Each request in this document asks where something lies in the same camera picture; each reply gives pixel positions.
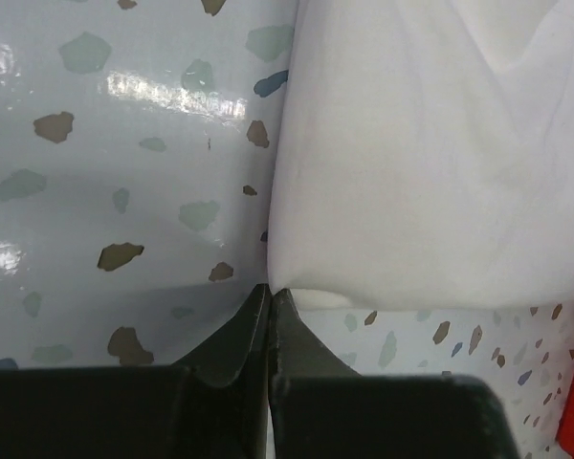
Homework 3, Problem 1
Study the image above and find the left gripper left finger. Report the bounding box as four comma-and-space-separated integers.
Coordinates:
0, 284, 271, 458

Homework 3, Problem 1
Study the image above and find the white red print t shirt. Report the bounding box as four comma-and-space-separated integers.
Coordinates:
267, 1, 574, 311

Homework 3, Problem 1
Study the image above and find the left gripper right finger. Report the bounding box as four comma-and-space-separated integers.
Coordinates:
269, 290, 519, 458

